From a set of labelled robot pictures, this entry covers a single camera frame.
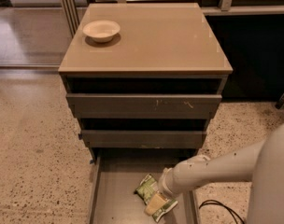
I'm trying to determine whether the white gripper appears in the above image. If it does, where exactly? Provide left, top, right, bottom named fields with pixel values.
left=145, top=167, right=182, bottom=216

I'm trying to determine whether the green jalapeno chip bag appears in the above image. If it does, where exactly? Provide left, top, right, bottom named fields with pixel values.
left=135, top=174, right=178, bottom=222

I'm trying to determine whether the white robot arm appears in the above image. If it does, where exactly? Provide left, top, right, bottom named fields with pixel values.
left=146, top=124, right=284, bottom=224

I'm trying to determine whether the bottom grey open drawer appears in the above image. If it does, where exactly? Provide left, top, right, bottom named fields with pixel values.
left=88, top=148, right=200, bottom=224

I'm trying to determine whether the middle grey drawer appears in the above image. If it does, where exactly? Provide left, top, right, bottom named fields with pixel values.
left=81, top=130, right=206, bottom=149

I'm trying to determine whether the top grey drawer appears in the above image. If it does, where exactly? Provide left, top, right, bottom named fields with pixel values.
left=66, top=93, right=221, bottom=119

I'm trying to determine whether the grey drawer cabinet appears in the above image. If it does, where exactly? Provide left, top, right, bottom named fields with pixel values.
left=57, top=2, right=234, bottom=224

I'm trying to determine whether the small black floor object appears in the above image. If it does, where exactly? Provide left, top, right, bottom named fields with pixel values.
left=275, top=93, right=284, bottom=109

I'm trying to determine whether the white paper bowl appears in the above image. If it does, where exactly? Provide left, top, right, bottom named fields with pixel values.
left=83, top=21, right=121, bottom=43

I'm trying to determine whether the black cable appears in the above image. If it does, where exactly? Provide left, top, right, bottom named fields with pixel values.
left=198, top=199, right=246, bottom=224

